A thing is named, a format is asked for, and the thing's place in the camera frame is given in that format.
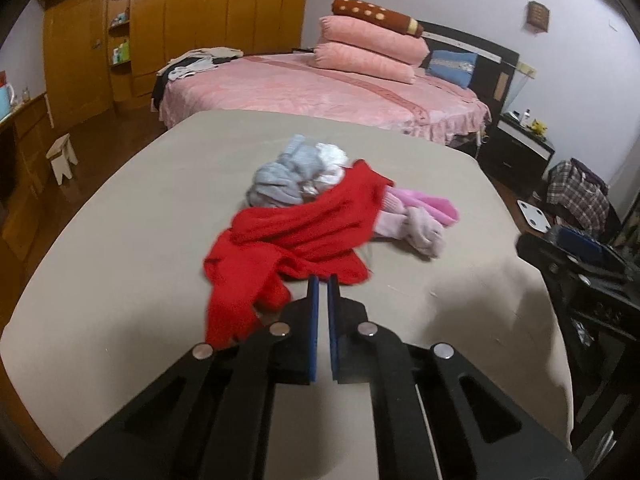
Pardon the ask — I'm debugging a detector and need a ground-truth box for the small wooden stool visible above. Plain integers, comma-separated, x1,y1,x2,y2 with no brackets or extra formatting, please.
46,133,80,185

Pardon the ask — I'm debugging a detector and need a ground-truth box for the wooden wardrobe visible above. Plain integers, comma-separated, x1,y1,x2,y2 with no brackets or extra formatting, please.
37,0,312,121

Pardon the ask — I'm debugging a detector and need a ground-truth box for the beige tablecloth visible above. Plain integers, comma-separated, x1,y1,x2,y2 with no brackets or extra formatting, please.
0,110,574,480

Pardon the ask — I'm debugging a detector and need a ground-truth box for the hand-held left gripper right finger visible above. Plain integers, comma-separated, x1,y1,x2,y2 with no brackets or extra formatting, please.
327,274,583,480

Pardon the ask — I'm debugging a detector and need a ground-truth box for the wooden sideboard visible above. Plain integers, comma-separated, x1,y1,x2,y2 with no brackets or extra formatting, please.
0,92,57,261

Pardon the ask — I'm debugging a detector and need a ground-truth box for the bright pink sock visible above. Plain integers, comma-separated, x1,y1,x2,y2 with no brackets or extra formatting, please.
385,187,460,226

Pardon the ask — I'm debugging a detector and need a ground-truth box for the dark nightstand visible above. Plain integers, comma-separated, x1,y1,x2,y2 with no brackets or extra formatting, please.
492,111,556,182

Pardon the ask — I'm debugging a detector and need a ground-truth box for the pink pillow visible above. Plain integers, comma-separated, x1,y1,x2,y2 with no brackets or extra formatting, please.
320,15,431,67
312,42,417,85

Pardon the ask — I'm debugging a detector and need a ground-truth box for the dark headboard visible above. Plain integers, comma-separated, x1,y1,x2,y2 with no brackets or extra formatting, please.
417,20,521,113

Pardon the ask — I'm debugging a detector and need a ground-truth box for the plaid cloth bag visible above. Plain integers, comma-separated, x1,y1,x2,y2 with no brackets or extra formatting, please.
546,157,623,239

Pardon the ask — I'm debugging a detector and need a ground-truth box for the grey sock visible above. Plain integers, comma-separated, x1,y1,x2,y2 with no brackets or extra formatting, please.
246,134,323,210

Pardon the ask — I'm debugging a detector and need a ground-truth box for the bed with pink bedspread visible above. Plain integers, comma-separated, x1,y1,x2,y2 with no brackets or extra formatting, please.
152,52,493,149

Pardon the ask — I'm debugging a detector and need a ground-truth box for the white bathroom scale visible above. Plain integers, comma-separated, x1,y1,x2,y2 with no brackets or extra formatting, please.
516,199,553,234

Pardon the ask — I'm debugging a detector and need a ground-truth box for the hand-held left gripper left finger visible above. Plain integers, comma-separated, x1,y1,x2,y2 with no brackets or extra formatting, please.
60,275,321,480

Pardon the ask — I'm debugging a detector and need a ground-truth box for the white sock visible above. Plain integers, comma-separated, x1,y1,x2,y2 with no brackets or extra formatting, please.
314,142,351,186

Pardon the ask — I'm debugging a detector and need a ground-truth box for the wooden wall lamp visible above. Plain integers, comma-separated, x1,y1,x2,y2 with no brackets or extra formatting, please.
526,1,550,34

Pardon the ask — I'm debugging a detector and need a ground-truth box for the red cloth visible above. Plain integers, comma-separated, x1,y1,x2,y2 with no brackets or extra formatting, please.
202,159,396,349

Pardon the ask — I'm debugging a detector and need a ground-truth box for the pile of clothes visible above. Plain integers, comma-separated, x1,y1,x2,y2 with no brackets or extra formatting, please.
151,47,244,111

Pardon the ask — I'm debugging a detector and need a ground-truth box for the brown dotted bolster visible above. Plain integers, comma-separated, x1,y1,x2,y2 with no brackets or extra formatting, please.
332,0,425,37

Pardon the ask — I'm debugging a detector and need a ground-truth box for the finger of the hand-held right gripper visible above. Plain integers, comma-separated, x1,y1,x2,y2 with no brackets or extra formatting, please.
550,225,632,275
516,232,593,288

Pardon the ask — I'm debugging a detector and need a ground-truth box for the blue cushion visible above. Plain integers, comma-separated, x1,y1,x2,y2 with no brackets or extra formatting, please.
427,50,478,89

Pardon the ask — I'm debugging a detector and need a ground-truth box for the pale pink sock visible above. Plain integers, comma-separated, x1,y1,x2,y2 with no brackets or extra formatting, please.
372,207,447,260

